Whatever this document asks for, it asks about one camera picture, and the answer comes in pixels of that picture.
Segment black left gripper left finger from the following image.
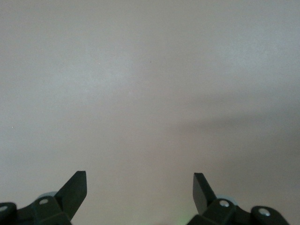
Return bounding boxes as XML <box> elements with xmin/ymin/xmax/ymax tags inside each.
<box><xmin>0</xmin><ymin>170</ymin><xmax>88</xmax><ymax>225</ymax></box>

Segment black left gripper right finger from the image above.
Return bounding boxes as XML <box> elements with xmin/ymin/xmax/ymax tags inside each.
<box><xmin>187</xmin><ymin>172</ymin><xmax>289</xmax><ymax>225</ymax></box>

